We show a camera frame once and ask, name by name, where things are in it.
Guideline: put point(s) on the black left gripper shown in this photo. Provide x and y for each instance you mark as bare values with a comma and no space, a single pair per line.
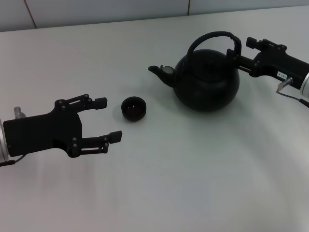
43,133

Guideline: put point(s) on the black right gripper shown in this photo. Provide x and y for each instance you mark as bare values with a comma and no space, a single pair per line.
280,64

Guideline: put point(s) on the small dark teacup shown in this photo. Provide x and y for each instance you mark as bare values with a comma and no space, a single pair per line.
134,112

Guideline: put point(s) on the black round teapot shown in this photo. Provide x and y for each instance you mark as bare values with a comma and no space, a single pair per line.
207,84

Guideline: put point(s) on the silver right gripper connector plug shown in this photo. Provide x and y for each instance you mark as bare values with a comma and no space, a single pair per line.
285,83

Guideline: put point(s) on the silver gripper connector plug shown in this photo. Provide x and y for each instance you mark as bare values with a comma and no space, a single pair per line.
19,112
285,83

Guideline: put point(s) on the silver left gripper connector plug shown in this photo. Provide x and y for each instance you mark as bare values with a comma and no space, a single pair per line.
19,112

